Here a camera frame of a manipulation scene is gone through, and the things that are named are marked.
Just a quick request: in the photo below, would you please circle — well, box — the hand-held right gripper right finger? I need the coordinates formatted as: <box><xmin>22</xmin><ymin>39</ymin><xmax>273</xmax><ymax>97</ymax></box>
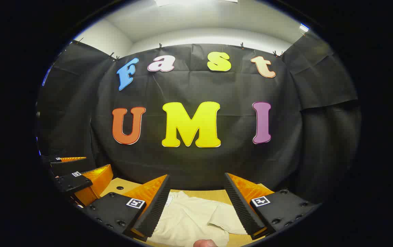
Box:
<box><xmin>224</xmin><ymin>173</ymin><xmax>320</xmax><ymax>240</ymax></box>

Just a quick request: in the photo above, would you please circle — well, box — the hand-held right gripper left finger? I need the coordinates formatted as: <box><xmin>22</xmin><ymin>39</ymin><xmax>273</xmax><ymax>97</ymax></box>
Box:
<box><xmin>82</xmin><ymin>174</ymin><xmax>171</xmax><ymax>242</ymax></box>

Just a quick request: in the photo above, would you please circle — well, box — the cream white sweater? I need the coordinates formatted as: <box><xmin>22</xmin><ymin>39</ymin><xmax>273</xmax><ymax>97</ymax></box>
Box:
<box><xmin>148</xmin><ymin>190</ymin><xmax>248</xmax><ymax>247</ymax></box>

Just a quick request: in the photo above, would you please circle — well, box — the black backdrop cloth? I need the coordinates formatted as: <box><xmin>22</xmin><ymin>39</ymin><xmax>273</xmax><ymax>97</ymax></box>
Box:
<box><xmin>37</xmin><ymin>33</ymin><xmax>361</xmax><ymax>203</ymax></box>

